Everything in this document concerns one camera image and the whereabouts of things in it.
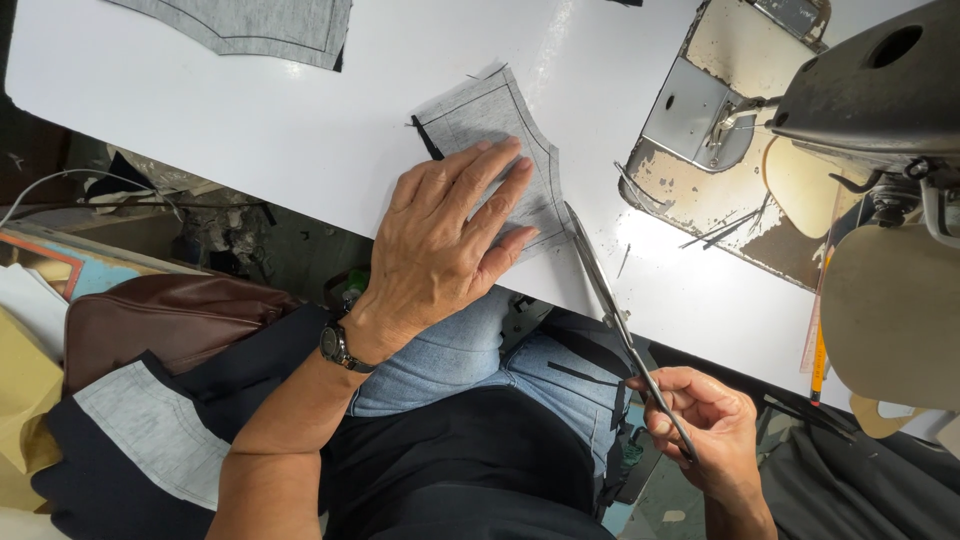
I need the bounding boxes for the person's right hand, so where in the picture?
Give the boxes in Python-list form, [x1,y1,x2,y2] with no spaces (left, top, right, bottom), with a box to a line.
[626,366,762,502]

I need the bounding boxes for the person's left hand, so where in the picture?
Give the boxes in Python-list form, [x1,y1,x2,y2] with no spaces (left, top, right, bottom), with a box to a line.
[339,135,541,366]

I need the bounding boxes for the grey fabric pocket piece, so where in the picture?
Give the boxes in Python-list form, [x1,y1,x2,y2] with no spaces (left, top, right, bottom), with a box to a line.
[410,64,577,265]

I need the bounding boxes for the metal scissors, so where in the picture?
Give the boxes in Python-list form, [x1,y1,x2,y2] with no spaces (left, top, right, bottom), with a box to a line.
[564,201,700,466]

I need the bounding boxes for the person's blue jeans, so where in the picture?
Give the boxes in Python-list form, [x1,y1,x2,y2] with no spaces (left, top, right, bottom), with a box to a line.
[346,285,639,477]

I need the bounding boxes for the black wristwatch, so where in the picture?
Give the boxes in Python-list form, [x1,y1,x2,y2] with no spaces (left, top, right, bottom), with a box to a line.
[319,315,378,375]

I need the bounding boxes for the yellow pencil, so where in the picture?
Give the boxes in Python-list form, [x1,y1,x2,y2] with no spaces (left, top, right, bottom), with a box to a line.
[809,251,835,408]

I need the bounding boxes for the black fabric strip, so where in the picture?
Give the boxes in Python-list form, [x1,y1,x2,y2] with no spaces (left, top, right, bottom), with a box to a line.
[546,360,628,432]

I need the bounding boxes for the dark grey fabric heap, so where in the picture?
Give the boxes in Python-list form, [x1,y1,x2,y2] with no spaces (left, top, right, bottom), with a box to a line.
[757,420,960,540]

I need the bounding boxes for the person's black shirt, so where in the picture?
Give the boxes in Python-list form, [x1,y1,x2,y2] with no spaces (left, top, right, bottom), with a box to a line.
[321,384,618,540]

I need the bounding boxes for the brown leather bag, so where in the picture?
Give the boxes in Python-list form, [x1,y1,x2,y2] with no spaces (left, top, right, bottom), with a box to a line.
[63,272,303,397]

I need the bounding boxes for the large grey fabric piece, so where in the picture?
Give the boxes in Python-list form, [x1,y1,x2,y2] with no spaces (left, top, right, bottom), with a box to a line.
[105,0,354,73]

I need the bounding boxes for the industrial sewing machine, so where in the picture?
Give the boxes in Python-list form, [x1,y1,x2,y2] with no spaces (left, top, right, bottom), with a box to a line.
[618,0,960,412]

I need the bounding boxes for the navy garment with grey pocket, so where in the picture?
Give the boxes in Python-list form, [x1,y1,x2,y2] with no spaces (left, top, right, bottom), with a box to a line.
[31,303,354,540]

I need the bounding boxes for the yellow paper pattern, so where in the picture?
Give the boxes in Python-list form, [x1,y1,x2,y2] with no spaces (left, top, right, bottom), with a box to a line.
[0,306,66,513]

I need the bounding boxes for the white cable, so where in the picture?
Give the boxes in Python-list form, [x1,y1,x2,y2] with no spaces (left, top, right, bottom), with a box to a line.
[0,168,186,228]

